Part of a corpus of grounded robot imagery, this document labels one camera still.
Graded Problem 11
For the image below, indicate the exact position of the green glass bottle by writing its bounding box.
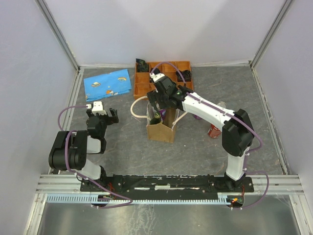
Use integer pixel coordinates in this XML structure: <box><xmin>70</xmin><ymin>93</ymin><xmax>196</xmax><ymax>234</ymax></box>
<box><xmin>150</xmin><ymin>112</ymin><xmax>161</xmax><ymax>125</ymax></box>

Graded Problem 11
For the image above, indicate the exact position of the brown canvas bag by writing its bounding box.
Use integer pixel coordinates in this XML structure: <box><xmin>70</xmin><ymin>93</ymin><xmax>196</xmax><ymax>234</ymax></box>
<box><xmin>130</xmin><ymin>96</ymin><xmax>187</xmax><ymax>143</ymax></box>

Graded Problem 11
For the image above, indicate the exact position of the purple soda can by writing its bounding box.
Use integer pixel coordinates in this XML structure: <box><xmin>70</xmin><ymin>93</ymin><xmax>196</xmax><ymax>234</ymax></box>
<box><xmin>193</xmin><ymin>115</ymin><xmax>201</xmax><ymax>120</ymax></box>
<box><xmin>154</xmin><ymin>108</ymin><xmax>166</xmax><ymax>121</ymax></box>

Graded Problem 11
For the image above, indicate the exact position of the red soda can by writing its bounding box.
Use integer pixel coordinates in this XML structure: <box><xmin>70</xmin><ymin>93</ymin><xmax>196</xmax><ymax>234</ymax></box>
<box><xmin>208</xmin><ymin>124</ymin><xmax>222</xmax><ymax>139</ymax></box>

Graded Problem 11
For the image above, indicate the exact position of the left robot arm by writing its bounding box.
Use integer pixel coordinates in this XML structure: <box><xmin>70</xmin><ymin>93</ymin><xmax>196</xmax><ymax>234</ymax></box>
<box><xmin>48</xmin><ymin>107</ymin><xmax>119</xmax><ymax>191</ymax></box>

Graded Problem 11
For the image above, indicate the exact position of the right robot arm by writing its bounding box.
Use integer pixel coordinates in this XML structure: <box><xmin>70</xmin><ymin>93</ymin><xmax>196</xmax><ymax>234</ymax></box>
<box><xmin>147</xmin><ymin>73</ymin><xmax>256</xmax><ymax>191</ymax></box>

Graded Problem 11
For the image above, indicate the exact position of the wooden compartment tray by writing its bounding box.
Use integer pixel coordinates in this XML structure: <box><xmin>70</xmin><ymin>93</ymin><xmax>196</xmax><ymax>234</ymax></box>
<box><xmin>134</xmin><ymin>61</ymin><xmax>194</xmax><ymax>99</ymax></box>

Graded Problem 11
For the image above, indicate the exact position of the black rolled sock right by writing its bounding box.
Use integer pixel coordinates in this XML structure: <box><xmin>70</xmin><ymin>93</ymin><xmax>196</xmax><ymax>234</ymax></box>
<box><xmin>176</xmin><ymin>70</ymin><xmax>192</xmax><ymax>82</ymax></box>

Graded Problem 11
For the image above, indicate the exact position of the dark rolled sock top-left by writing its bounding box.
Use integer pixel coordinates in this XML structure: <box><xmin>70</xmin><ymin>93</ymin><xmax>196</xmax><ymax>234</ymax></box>
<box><xmin>136</xmin><ymin>58</ymin><xmax>149</xmax><ymax>72</ymax></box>

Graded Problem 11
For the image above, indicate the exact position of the blue space-print cloth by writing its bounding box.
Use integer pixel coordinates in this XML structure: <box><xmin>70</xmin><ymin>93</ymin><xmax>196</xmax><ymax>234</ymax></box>
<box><xmin>84</xmin><ymin>69</ymin><xmax>132</xmax><ymax>102</ymax></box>

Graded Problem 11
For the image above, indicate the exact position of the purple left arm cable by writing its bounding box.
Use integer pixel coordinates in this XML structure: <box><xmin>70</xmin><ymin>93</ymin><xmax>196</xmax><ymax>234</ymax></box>
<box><xmin>57</xmin><ymin>104</ymin><xmax>134</xmax><ymax>209</ymax></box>

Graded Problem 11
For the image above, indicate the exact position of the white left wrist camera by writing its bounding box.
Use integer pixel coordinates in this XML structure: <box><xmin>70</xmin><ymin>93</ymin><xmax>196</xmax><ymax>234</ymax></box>
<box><xmin>91</xmin><ymin>101</ymin><xmax>107</xmax><ymax>116</ymax></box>

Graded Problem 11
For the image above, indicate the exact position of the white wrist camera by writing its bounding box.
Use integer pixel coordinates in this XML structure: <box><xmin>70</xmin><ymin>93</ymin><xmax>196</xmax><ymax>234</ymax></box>
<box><xmin>149</xmin><ymin>68</ymin><xmax>165</xmax><ymax>83</ymax></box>
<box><xmin>91</xmin><ymin>101</ymin><xmax>107</xmax><ymax>116</ymax></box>

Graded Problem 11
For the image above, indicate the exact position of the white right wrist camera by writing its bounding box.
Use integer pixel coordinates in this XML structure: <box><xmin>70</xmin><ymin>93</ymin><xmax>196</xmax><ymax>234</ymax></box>
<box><xmin>149</xmin><ymin>68</ymin><xmax>165</xmax><ymax>83</ymax></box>

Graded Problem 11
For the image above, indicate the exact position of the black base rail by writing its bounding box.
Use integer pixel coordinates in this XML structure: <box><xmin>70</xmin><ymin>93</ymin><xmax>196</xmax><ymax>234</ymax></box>
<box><xmin>80</xmin><ymin>175</ymin><xmax>254</xmax><ymax>198</ymax></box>

